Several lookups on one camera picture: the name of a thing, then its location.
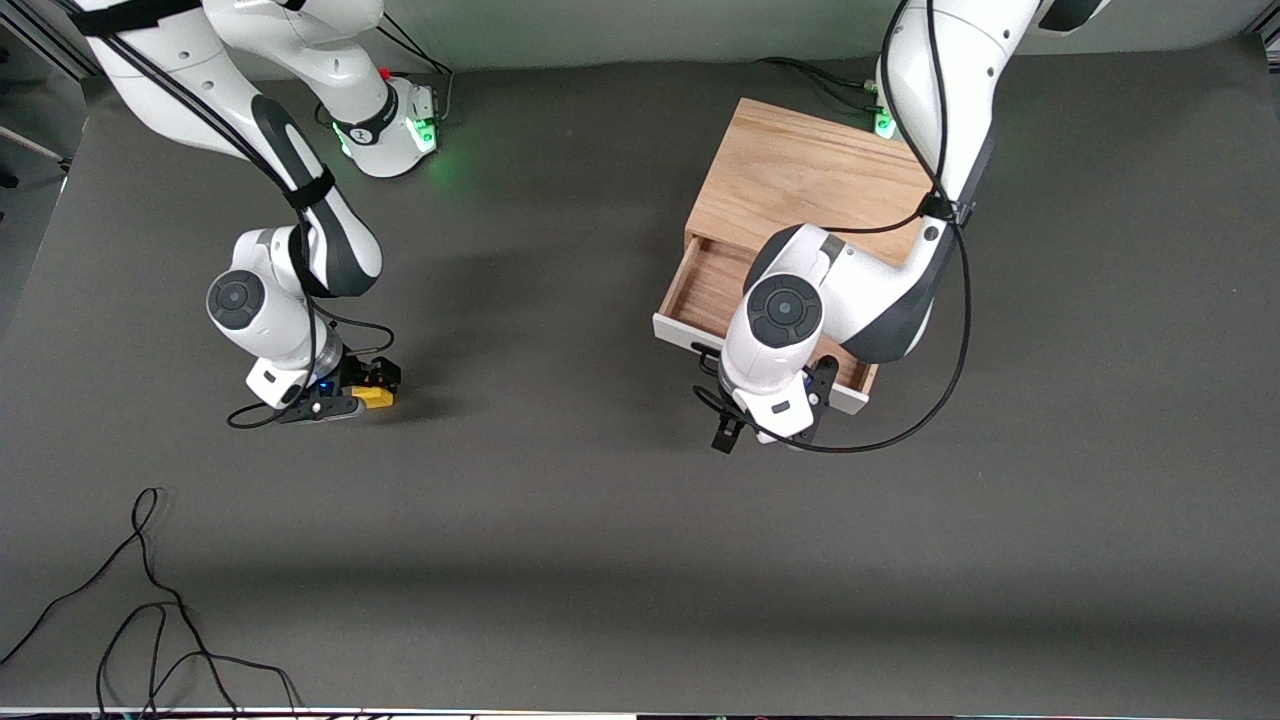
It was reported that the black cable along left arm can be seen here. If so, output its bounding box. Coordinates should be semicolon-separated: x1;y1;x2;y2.
693;0;973;456

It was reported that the dark aluminium frame rail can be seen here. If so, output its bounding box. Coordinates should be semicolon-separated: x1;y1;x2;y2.
0;12;98;83

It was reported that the black cable at left arm base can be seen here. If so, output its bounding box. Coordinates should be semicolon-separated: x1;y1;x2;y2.
755;56;883;113

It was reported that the black cable at arm base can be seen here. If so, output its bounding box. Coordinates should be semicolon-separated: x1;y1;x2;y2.
378;12;454;123
755;56;883;113

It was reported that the wooden drawer with white front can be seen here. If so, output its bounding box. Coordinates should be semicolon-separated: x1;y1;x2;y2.
653;238;881;416

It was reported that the black cable at right arm base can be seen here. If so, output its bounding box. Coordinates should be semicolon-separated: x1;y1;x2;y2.
378;12;454;123

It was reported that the thin black loose cable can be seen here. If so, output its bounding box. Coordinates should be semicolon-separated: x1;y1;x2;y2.
0;487;241;717
95;603;303;719

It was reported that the wooden cabinet with white panel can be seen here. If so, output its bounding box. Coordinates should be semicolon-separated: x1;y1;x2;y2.
684;97;936;271

